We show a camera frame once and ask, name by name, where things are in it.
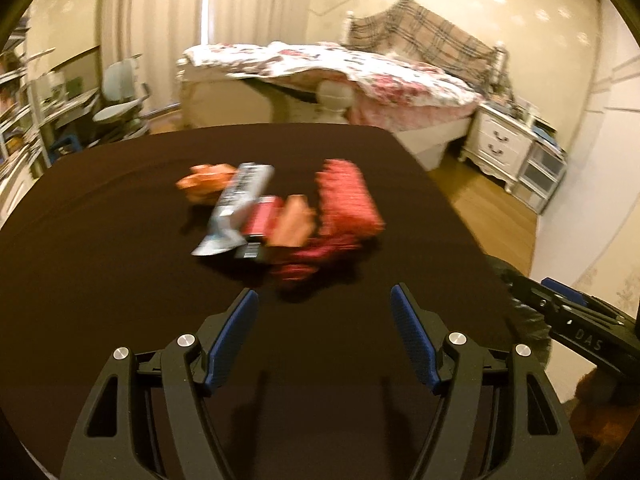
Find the desk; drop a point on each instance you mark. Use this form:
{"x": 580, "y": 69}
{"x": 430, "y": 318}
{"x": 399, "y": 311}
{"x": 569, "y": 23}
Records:
{"x": 70, "y": 107}

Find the orange paper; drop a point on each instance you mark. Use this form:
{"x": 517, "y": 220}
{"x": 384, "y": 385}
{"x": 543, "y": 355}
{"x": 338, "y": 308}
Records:
{"x": 294, "y": 220}

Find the bed with floral quilt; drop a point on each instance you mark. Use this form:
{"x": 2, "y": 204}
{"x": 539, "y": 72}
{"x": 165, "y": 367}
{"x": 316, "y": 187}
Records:
{"x": 440, "y": 135}

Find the cream curtain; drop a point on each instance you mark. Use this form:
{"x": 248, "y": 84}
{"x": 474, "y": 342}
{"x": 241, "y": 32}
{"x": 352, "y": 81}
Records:
{"x": 165, "y": 25}

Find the red packet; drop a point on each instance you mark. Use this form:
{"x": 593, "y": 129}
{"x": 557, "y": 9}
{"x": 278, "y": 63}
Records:
{"x": 260, "y": 220}

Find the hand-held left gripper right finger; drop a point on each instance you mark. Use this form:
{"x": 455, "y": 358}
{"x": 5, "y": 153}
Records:
{"x": 415, "y": 342}

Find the grey office chair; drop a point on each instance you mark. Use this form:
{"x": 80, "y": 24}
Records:
{"x": 120, "y": 100}

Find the white wardrobe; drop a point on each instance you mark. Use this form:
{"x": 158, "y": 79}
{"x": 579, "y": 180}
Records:
{"x": 600, "y": 170}

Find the plaid blanket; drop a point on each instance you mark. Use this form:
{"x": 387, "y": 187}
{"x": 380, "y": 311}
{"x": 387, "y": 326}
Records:
{"x": 435, "y": 30}

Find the bookshelf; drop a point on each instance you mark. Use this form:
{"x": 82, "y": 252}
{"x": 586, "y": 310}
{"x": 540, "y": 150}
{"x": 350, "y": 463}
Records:
{"x": 15, "y": 125}

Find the dark brown tablecloth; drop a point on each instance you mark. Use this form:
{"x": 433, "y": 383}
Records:
{"x": 125, "y": 260}

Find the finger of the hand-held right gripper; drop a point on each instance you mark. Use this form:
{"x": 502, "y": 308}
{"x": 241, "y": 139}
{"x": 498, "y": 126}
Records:
{"x": 565, "y": 290}
{"x": 537, "y": 297}

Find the orange wrapper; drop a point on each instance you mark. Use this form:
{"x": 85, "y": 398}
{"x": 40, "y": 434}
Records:
{"x": 202, "y": 182}

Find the plastic drawer unit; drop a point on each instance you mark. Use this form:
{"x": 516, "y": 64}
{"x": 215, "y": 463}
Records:
{"x": 542, "y": 170}

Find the blue stool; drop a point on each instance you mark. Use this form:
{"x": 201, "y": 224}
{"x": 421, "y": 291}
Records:
{"x": 65, "y": 143}

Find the silver snack packet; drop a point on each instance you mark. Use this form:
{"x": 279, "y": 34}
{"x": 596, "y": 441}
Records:
{"x": 237, "y": 205}

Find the floral quilt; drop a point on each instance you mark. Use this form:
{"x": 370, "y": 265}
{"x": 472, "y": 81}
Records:
{"x": 380, "y": 72}

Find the white nightstand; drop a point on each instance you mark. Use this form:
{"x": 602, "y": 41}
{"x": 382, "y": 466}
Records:
{"x": 495, "y": 145}

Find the nightstand clutter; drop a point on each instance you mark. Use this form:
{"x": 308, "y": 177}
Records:
{"x": 520, "y": 110}

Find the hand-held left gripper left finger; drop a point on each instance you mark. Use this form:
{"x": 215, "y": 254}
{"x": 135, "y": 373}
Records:
{"x": 232, "y": 342}

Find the red foam fruit net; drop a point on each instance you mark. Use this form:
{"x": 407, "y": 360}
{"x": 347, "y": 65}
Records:
{"x": 347, "y": 200}

